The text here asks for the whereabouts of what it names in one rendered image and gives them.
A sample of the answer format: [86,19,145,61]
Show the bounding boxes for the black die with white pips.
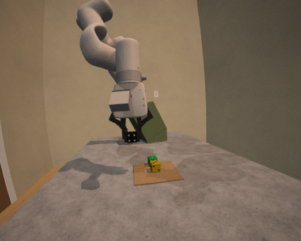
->
[126,131,137,143]

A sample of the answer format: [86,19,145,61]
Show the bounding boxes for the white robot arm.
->
[76,0,146,112]

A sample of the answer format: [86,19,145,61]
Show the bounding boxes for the green die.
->
[148,156,157,166]

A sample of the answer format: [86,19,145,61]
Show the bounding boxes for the yellow die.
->
[150,160,161,173]

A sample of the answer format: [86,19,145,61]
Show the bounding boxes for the orange flat mat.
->
[134,160,184,186]

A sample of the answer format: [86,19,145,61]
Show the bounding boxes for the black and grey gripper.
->
[109,80,153,142]

